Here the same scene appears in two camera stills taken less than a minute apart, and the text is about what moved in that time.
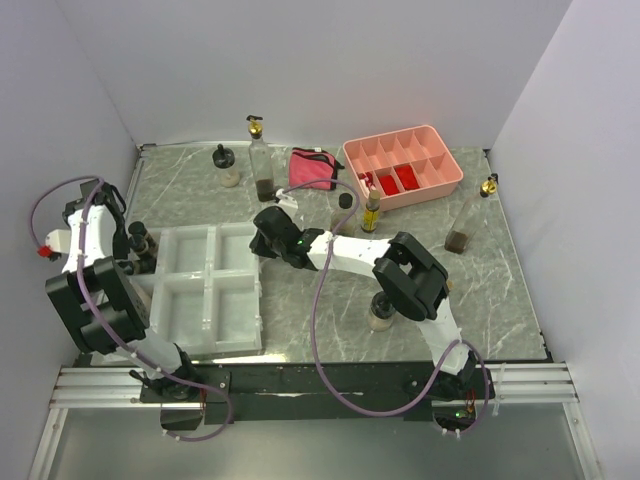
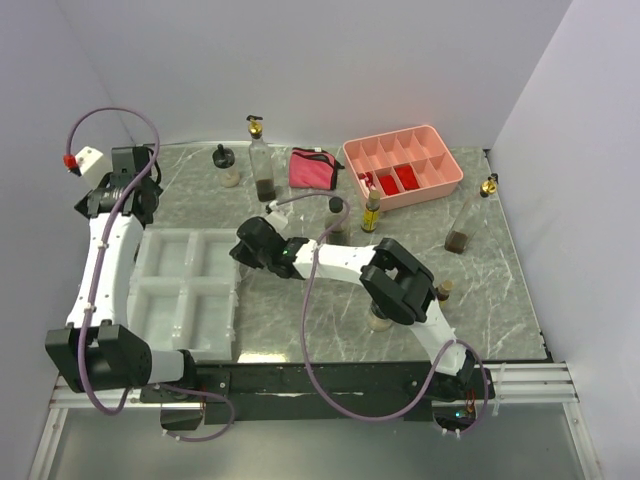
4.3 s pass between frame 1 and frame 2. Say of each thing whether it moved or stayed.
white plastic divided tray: moved
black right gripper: moved
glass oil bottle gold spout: stayed
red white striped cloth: stayed
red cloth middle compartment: stayed
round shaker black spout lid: stayed
